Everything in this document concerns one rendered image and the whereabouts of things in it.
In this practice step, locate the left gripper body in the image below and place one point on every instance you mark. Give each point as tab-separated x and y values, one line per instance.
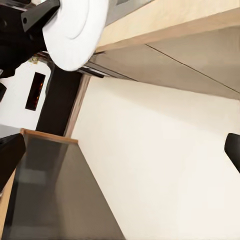
15	45

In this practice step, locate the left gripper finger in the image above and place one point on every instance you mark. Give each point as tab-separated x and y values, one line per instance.
35	18

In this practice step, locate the saucer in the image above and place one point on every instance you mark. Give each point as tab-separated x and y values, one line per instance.
73	32

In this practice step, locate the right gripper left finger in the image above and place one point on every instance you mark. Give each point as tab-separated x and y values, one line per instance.
12	149

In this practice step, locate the oven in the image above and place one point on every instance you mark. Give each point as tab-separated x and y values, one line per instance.
47	58

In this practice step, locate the gas fireplace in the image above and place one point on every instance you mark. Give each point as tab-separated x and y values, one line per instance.
35	91

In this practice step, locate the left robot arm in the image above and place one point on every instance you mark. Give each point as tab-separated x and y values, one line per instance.
20	33

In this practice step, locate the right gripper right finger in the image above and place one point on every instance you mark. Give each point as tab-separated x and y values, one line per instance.
232	149

